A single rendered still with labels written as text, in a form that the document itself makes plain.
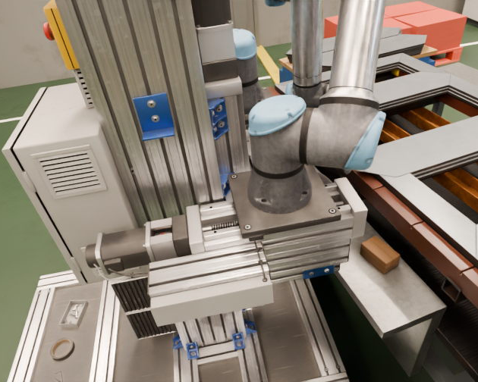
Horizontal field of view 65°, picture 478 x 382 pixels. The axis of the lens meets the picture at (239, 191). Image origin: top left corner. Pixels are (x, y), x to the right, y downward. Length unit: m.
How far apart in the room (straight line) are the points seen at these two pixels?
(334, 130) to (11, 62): 4.91
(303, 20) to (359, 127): 0.33
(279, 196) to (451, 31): 3.82
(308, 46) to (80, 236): 0.75
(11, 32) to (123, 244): 4.50
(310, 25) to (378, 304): 0.75
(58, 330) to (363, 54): 1.61
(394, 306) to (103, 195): 0.82
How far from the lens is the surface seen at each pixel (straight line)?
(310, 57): 0.99
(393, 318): 1.14
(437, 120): 1.96
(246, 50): 1.20
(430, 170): 1.38
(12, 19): 5.23
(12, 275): 2.60
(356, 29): 0.79
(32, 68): 5.36
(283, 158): 0.78
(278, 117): 0.73
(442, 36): 4.44
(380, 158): 1.38
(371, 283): 1.20
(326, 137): 0.73
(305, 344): 1.60
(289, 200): 0.83
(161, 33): 0.83
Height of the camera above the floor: 1.61
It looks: 39 degrees down
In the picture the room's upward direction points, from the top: 7 degrees counter-clockwise
